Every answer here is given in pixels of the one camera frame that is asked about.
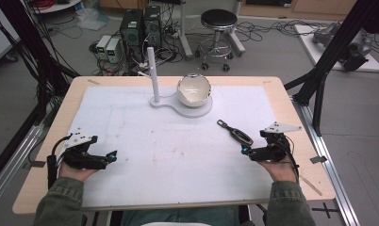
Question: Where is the aluminium rail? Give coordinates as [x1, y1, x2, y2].
[0, 100, 63, 211]
[290, 95, 362, 226]

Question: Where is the person's right hand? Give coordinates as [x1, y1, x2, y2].
[257, 158, 301, 184]

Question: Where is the black round stool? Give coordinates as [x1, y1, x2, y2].
[194, 8, 239, 73]

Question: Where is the tangle of floor cables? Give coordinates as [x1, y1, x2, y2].
[234, 19, 342, 43]

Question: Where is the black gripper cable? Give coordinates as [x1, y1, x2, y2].
[281, 135, 301, 184]
[46, 134, 74, 190]

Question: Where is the white board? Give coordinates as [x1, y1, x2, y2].
[293, 24, 379, 73]

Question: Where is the wooden table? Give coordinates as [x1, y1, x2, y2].
[11, 75, 337, 216]

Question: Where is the clear plastic bag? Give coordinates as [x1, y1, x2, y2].
[74, 7, 110, 31]

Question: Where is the grey robot device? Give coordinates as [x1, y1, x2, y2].
[311, 22, 373, 73]

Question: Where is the white stand with pole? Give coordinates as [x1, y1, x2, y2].
[137, 46, 214, 120]

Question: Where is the person's left hand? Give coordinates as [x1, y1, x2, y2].
[58, 160, 99, 183]

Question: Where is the wooden stick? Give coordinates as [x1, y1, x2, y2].
[298, 174, 323, 197]

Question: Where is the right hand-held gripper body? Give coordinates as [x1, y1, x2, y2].
[249, 121, 303, 163]

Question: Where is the white table mat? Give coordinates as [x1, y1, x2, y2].
[69, 85, 284, 208]

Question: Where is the black computer tower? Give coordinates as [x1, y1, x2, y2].
[142, 5, 163, 49]
[119, 8, 145, 63]

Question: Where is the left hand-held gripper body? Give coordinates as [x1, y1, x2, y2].
[60, 127, 110, 170]

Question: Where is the white power supply unit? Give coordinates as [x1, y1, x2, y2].
[106, 37, 123, 64]
[95, 34, 112, 61]

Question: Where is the grey table leg stand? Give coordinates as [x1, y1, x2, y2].
[177, 0, 194, 61]

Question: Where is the dark key fob with strap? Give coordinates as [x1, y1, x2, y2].
[216, 119, 255, 147]

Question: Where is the white eggshell-shaped bowl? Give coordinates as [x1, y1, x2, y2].
[176, 73, 213, 108]

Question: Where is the black metal frame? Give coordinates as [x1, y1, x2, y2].
[0, 0, 81, 186]
[283, 0, 379, 137]

